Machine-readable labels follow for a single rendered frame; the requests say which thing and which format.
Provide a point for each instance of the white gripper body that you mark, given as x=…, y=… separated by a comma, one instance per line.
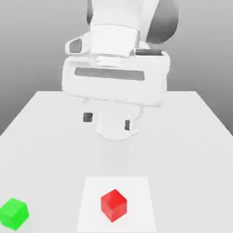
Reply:
x=112, y=89

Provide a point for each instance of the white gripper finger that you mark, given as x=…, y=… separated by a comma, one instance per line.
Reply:
x=88, y=117
x=127, y=125

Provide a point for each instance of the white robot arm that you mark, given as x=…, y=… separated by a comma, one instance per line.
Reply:
x=116, y=16

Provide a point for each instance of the small red cube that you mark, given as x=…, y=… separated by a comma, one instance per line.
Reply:
x=113, y=205

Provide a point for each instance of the small green cube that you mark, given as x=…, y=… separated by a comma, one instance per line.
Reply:
x=13, y=213

